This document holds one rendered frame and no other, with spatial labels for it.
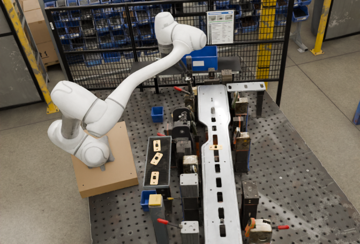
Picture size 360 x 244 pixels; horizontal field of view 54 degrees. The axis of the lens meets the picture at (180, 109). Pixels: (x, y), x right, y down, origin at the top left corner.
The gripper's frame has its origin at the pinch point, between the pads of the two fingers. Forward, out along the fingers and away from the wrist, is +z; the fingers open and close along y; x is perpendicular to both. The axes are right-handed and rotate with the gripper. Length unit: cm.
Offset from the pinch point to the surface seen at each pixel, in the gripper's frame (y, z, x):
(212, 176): 22, 46, -34
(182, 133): 4.7, 33.6, -9.6
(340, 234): 95, 76, -55
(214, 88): 27, 46, 51
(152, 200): -10, 30, -61
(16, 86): -188, 105, 149
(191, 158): 10.0, 38.1, -26.5
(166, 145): -4.3, 30.1, -23.0
